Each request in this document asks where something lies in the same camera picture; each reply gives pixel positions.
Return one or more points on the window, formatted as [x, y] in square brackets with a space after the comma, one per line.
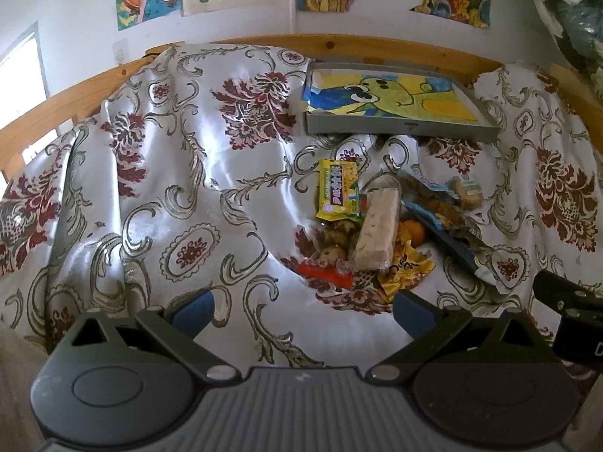
[23, 78]

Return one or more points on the wooden bed frame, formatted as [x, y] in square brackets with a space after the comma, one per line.
[84, 99]

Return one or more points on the floral white bed cover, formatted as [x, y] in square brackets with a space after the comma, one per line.
[199, 174]

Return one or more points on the plastic bag of clothes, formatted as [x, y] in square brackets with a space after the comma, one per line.
[576, 28]

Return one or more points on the red snack wrapper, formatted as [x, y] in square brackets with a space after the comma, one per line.
[338, 274]

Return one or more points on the yellow snack packet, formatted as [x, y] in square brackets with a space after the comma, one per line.
[338, 196]

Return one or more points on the round biscuit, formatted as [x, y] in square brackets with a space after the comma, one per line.
[468, 191]

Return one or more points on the light blue snack packet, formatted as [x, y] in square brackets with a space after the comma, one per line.
[436, 206]

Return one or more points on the white wall socket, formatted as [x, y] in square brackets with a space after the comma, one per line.
[120, 50]

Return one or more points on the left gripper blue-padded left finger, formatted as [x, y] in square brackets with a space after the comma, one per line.
[174, 330]

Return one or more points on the grey tray with cartoon liner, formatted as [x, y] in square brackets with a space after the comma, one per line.
[345, 98]

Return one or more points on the clear nougat bar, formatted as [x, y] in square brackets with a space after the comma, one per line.
[377, 237]

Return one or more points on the gold foil snack bag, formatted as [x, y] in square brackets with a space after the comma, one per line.
[409, 267]

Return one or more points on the small orange fruit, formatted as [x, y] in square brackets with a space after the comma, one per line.
[416, 232]

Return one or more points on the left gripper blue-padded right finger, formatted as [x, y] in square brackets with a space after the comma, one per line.
[432, 329]

